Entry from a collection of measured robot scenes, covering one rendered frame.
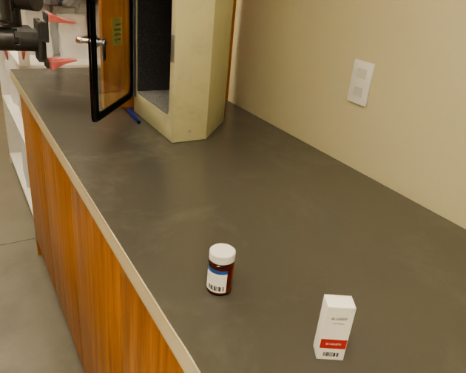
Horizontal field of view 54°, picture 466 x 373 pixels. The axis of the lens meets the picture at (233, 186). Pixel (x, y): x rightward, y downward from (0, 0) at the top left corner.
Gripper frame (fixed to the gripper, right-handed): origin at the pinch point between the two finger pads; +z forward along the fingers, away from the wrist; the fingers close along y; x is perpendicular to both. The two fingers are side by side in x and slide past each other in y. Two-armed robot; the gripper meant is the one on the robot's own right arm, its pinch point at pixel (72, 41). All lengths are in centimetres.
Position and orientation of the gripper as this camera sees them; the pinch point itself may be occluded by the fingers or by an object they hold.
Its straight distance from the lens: 135.5
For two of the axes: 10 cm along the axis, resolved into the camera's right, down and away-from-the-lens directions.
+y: 1.1, -9.0, -4.2
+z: 8.6, -1.2, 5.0
